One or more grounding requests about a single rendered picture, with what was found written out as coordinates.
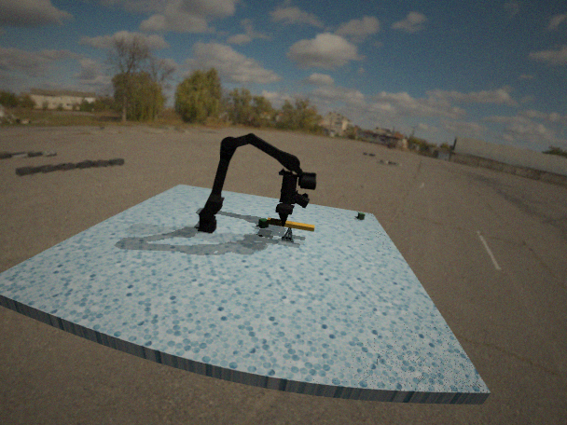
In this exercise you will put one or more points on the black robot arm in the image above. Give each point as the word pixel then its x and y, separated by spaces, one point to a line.
pixel 306 180

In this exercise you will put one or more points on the yellow rectangular bar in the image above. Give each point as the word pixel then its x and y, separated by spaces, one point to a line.
pixel 277 222

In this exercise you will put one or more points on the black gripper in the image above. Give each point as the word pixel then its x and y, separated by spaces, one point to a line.
pixel 285 208

